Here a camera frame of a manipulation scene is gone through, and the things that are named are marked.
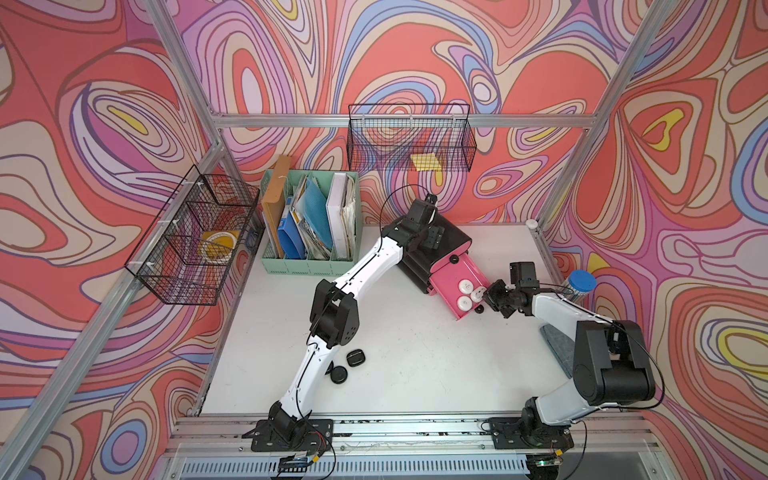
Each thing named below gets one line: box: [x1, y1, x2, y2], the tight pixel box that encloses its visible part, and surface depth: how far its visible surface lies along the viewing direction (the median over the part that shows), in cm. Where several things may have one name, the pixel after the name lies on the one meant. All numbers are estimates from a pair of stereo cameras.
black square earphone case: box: [346, 349, 366, 367], surface depth 87 cm
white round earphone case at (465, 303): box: [457, 295, 473, 312], surface depth 95 cm
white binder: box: [326, 172, 349, 260], surface depth 97 cm
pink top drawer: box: [429, 241, 471, 273], surface depth 91 cm
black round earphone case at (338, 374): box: [330, 366, 348, 384], surface depth 84 cm
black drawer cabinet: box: [397, 212, 472, 295], surface depth 94 cm
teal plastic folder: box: [295, 177, 333, 250], surface depth 95 cm
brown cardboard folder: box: [262, 155, 291, 259], surface depth 88 cm
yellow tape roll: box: [198, 230, 241, 263], surface depth 80 cm
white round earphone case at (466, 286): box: [458, 279, 474, 294], surface depth 97 cm
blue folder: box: [278, 210, 306, 260], surface depth 95 cm
